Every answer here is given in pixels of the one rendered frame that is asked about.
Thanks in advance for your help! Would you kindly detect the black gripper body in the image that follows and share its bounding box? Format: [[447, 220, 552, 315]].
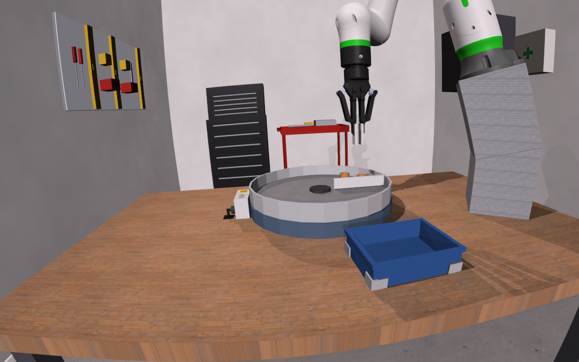
[[343, 67, 370, 98]]

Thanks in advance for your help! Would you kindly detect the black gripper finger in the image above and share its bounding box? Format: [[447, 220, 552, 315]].
[[358, 86, 378, 145], [336, 86, 357, 145]]

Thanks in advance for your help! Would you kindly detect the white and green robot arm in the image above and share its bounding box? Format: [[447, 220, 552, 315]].
[[336, 0, 524, 80]]

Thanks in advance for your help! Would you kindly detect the blue open-top crate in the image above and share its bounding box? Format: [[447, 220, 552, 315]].
[[344, 218, 466, 291]]

